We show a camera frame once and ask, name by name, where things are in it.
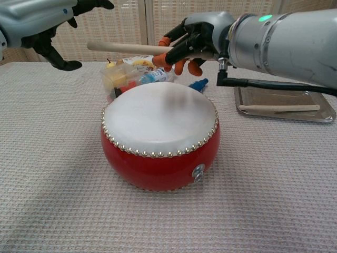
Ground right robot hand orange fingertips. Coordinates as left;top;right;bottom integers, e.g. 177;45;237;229
153;12;236;76

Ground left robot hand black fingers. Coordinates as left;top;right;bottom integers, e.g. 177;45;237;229
0;0;115;71

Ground wooden drumstick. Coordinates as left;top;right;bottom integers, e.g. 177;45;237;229
239;104;321;112
86;41;176;55

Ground rectangular metal tray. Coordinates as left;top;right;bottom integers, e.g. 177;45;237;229
233;85;337;124

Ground red drum white skin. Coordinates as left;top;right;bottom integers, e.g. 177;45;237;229
100;81;221;192

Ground small blue bottle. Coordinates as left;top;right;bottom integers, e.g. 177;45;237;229
188;77;210;93

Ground clear water bottle blue label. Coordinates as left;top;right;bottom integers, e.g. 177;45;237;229
139;66;175;85

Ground biscuit snack packet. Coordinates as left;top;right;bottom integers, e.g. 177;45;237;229
121;54;156;70

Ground woven folding screen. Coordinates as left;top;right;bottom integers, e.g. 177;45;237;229
0;0;337;66

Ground clear plastic box red contents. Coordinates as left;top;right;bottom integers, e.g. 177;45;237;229
101;64;140;103

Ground yellow toy pear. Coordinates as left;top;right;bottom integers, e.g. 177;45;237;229
104;57;127;89

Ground white woven tablecloth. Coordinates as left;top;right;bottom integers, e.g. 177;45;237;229
0;61;337;253

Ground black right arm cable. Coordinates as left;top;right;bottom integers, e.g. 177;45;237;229
216;56;337;97

